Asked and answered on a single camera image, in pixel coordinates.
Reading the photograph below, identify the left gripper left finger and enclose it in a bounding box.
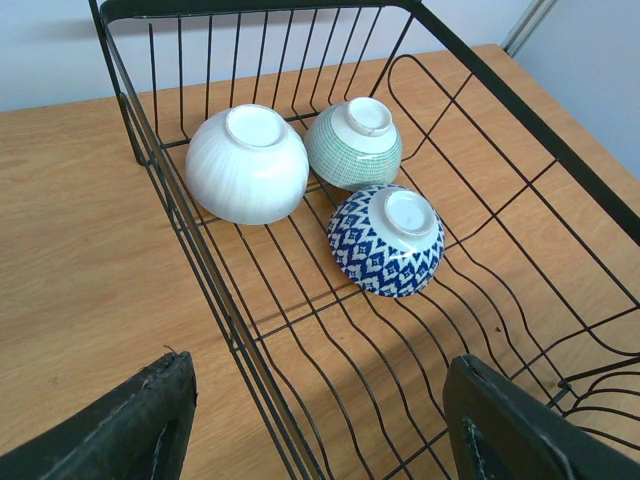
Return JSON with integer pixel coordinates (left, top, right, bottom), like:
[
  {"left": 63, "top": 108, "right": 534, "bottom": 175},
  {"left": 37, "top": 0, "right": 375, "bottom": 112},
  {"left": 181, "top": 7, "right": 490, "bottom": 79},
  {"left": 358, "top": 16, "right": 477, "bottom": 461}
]
[{"left": 1, "top": 351, "right": 197, "bottom": 479}]

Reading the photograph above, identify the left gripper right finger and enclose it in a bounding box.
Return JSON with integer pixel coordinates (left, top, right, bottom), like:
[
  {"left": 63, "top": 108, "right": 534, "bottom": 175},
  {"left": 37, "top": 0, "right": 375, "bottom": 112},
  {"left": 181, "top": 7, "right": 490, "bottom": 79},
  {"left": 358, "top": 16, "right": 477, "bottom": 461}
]
[{"left": 443, "top": 355, "right": 639, "bottom": 479}]

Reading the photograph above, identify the red patterned blue bowl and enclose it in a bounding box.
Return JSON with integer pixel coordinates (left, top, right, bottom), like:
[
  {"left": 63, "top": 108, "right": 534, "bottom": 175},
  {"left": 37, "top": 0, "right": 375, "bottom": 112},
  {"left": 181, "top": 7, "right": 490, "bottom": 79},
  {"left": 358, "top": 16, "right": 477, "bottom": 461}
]
[{"left": 327, "top": 184, "right": 445, "bottom": 298}]

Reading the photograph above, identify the black wire dish rack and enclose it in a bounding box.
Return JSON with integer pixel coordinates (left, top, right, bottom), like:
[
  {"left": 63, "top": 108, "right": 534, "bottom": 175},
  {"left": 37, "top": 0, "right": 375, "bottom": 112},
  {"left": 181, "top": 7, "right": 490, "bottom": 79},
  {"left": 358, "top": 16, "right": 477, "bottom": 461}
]
[{"left": 90, "top": 1, "right": 639, "bottom": 479}]

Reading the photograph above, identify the white ribbed bowl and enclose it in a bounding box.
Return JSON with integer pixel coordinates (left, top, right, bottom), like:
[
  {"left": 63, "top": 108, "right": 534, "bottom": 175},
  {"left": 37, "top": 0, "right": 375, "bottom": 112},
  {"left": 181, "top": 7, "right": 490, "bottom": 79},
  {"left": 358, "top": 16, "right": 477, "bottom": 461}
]
[{"left": 185, "top": 104, "right": 309, "bottom": 225}]

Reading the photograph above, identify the green dashed pattern bowl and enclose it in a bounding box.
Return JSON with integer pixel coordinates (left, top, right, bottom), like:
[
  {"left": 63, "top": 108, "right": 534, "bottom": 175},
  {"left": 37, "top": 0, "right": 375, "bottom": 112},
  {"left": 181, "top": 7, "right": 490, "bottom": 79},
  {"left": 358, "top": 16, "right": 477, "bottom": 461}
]
[{"left": 304, "top": 97, "right": 403, "bottom": 192}]

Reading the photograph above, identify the aluminium rail frame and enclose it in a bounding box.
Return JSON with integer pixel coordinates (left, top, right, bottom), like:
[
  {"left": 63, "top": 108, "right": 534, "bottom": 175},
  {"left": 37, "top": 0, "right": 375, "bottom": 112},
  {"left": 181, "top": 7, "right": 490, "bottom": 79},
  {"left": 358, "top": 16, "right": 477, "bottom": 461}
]
[{"left": 502, "top": 0, "right": 557, "bottom": 57}]

